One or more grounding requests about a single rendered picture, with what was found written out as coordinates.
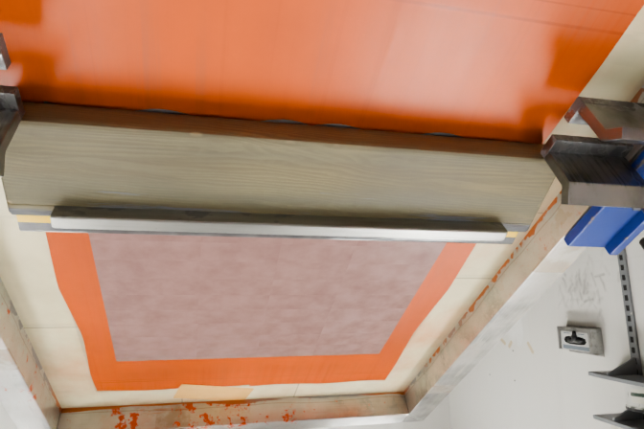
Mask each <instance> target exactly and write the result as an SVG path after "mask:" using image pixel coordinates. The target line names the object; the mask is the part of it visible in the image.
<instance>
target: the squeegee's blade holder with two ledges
mask: <svg viewBox="0 0 644 429"><path fill-rule="evenodd" d="M50 219H51V225H52V227H53V228H61V229H95V230H129V231H162V232H195V233H228V234H262V235H295V236H328V237H393V238H427V239H461V240H494V241H502V240H504V239H505V238H506V236H507V234H508V231H507V230H506V228H505V227H504V226H503V224H502V223H501V222H476V221H451V220H426V219H402V218H377V217H352V216H327V215H302V214H253V213H228V212H203V211H178V210H154V209H130V208H105V207H80V206H55V207H54V209H53V211H52V213H51V215H50Z"/></svg>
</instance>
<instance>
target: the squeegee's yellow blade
mask: <svg viewBox="0 0 644 429"><path fill-rule="evenodd" d="M16 217H17V222H38V223H51V219H50V217H49V216H48V215H21V214H17V215H16ZM517 234H518V232H508V234H507V236H506V237H516V236H517Z"/></svg>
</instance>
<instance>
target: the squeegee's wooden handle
mask: <svg viewBox="0 0 644 429"><path fill-rule="evenodd" d="M23 106H24V109H25V114H24V116H23V118H22V119H21V122H20V124H19V126H18V128H17V129H16V131H15V133H14V135H13V137H12V139H11V142H10V144H9V146H8V148H7V150H6V152H5V169H4V176H1V179H2V184H3V188H4V192H5V196H6V200H7V204H8V209H9V212H10V213H11V214H12V215H48V216H50V215H51V213H52V211H53V209H54V207H55V206H80V207H105V208H130V209H154V210H178V211H203V212H228V213H253V214H278V215H327V216H352V217H377V218H402V219H426V220H451V221H476V222H501V223H502V224H503V226H504V227H505V228H506V230H507V231H508V232H526V231H528V229H529V227H530V225H531V223H532V222H533V220H534V218H535V216H536V214H537V212H538V210H539V208H540V206H541V203H542V201H543V199H544V198H545V196H546V195H547V193H548V191H549V189H550V187H551V185H552V183H553V181H554V179H555V177H556V176H555V174H554V173H553V171H552V170H551V168H550V167H549V166H548V164H547V163H546V161H545V160H544V158H543V157H542V155H541V150H542V148H543V147H544V145H542V144H530V143H518V142H506V141H495V140H483V139H472V138H459V137H448V136H436V135H425V134H413V133H400V132H389V131H377V130H366V129H354V128H342V127H330V126H319V125H307V124H285V123H273V122H261V121H249V120H238V119H226V118H214V117H202V116H191V115H179V114H168V113H155V112H144V111H132V110H121V109H109V108H97V107H85V106H74V105H62V104H50V103H38V102H23Z"/></svg>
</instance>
